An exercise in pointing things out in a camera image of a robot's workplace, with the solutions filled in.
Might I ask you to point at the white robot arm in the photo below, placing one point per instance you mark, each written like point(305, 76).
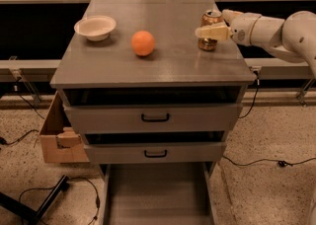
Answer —
point(292, 39)

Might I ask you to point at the grey drawer cabinet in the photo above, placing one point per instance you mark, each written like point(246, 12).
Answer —
point(176, 74)

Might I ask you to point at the grey top drawer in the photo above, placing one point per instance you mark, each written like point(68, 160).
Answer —
point(93, 120)

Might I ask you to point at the white paper bowl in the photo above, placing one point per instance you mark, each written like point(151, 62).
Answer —
point(95, 28)

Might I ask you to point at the metal railing frame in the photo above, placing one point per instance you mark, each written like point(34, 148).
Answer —
point(26, 64)

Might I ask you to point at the grey middle drawer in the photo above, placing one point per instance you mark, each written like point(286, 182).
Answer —
point(155, 152)

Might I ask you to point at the grey bottom drawer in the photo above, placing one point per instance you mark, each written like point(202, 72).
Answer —
point(157, 194)

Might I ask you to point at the orange soda can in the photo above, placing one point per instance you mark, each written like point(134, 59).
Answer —
point(208, 18)

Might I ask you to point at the orange fruit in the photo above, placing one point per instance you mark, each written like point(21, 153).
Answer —
point(142, 43)

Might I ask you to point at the black stand leg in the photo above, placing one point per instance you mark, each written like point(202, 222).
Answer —
point(33, 214)

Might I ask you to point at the grey drawer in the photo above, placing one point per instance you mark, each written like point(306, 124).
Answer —
point(155, 152)
point(157, 194)
point(93, 120)

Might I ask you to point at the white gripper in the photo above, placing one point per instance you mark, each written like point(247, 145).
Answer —
point(242, 29)

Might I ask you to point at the cardboard box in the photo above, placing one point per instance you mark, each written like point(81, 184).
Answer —
point(59, 142)

